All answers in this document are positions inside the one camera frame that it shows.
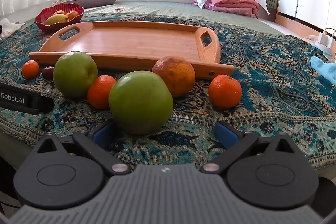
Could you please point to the pink folded blanket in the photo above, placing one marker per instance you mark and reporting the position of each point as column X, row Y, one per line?
column 231, row 2

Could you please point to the yellow mango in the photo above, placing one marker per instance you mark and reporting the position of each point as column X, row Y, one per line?
column 56, row 19

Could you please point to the teal paisley blanket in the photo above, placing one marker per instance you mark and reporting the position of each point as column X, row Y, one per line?
column 275, row 87

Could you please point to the light blue cloth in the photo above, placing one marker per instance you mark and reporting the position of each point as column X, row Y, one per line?
column 324, row 67

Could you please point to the wooden tray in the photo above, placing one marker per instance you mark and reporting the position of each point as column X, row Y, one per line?
column 136, row 40

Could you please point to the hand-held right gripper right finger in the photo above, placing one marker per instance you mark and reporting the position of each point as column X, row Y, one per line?
column 225, row 132

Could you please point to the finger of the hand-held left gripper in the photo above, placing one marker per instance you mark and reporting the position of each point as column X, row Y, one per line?
column 46, row 105

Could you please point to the green apple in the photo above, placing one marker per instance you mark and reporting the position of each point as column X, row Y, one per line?
column 75, row 74
column 140, row 102

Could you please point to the dark plum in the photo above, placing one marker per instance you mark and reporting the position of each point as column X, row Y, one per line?
column 48, row 72

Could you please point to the green quilt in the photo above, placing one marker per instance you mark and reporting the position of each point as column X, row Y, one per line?
column 170, row 8

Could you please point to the white plastic bag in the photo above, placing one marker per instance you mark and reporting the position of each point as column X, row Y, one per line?
column 11, row 28

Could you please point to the large orange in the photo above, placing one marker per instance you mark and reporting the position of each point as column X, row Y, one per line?
column 174, row 75

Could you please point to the small tangerine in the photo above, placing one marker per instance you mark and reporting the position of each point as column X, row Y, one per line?
column 30, row 69

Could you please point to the red bowl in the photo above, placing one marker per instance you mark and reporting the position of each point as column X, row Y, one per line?
column 42, row 23

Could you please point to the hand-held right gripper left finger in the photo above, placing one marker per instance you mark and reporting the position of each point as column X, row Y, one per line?
column 101, row 132

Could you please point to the orange fruit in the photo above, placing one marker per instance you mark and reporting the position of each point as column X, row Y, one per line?
column 72, row 14
column 59, row 12

